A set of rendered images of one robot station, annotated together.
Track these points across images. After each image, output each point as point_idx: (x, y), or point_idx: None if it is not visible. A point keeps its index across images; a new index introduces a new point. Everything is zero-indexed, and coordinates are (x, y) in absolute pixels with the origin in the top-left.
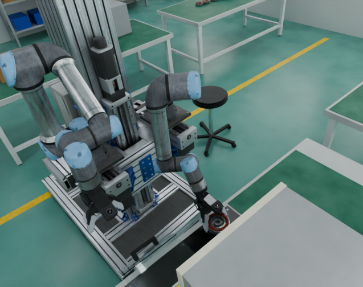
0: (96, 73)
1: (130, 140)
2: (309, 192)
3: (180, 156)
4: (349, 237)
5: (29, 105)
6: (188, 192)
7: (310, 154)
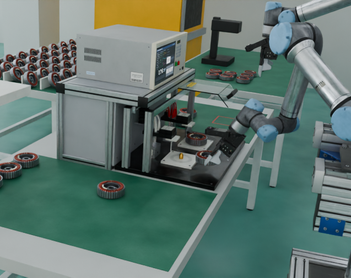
0: None
1: None
2: (126, 219)
3: (274, 119)
4: (109, 36)
5: None
6: None
7: (139, 269)
